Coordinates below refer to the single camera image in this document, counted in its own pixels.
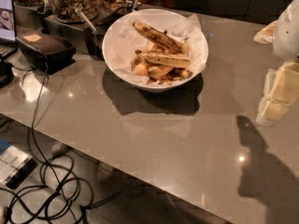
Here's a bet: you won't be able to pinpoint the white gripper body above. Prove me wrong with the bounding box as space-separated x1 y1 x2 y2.
273 0 299 61

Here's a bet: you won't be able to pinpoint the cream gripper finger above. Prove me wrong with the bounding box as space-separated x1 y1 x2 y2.
254 21 277 44
259 62 299 121

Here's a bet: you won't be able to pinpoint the spotted banana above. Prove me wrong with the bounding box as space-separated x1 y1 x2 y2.
133 21 189 53
139 51 192 68

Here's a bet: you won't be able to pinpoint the dark banana peel scraps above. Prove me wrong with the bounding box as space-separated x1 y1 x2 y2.
147 67 192 85

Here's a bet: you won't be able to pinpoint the yellow banana piece right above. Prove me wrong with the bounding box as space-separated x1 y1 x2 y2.
148 65 173 78

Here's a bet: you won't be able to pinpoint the yellow banana piece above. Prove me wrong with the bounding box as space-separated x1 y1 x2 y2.
133 62 150 77
148 65 173 78

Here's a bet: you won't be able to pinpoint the yellow banana piece left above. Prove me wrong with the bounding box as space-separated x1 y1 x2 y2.
133 62 150 77

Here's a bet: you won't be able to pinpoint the white bowl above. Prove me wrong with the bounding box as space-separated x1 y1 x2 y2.
102 9 208 92

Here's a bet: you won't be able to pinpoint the dark stand under jars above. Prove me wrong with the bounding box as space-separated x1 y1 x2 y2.
15 5 129 60

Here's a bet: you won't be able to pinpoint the glass jar of nuts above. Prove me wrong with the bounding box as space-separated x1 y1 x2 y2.
48 0 98 23

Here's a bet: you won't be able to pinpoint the black pouch with label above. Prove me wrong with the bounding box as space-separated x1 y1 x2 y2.
16 29 76 75

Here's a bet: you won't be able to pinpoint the laptop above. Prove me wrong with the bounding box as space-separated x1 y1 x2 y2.
0 0 18 60

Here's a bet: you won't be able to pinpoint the black round object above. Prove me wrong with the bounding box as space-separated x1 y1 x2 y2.
0 60 14 88

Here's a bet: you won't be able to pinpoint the grey box on floor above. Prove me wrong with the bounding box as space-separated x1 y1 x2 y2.
0 146 37 189

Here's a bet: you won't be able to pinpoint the white scoop handle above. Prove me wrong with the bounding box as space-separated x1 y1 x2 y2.
75 7 97 35

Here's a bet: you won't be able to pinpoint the black cable on floor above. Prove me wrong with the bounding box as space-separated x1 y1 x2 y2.
0 63 132 224

